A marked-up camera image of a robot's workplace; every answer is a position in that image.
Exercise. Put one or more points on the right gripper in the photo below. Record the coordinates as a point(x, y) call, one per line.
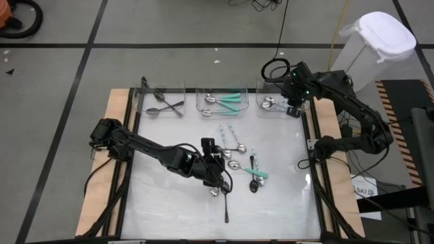
point(298, 86)

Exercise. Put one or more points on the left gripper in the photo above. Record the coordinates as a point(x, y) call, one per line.
point(210, 171)

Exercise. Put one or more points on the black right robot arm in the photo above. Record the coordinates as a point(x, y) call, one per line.
point(359, 110)

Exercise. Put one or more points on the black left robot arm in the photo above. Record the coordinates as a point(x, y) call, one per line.
point(142, 145)

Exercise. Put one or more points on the clear plastic bin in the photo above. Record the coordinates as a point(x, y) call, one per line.
point(169, 91)
point(217, 87)
point(262, 113)

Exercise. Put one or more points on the light wooden side board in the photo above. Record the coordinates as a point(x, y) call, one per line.
point(89, 210)
point(340, 189)

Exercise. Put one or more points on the white paper label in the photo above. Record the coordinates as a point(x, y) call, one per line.
point(364, 183)

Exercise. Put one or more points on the black mat hazard-striped edge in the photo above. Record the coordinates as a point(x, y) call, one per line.
point(400, 98)

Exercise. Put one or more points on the white lidded trash bin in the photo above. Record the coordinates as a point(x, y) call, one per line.
point(383, 37)

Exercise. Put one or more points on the black metal bar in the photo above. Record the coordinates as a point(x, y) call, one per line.
point(393, 201)

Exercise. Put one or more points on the black paper scrap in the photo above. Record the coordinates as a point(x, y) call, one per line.
point(11, 71)

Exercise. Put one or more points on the orange vacuum body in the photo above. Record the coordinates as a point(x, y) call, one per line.
point(4, 15)

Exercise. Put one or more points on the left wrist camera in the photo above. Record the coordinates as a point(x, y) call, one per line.
point(207, 144)

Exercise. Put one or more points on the grey metal post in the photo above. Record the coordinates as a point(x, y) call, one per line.
point(425, 152)

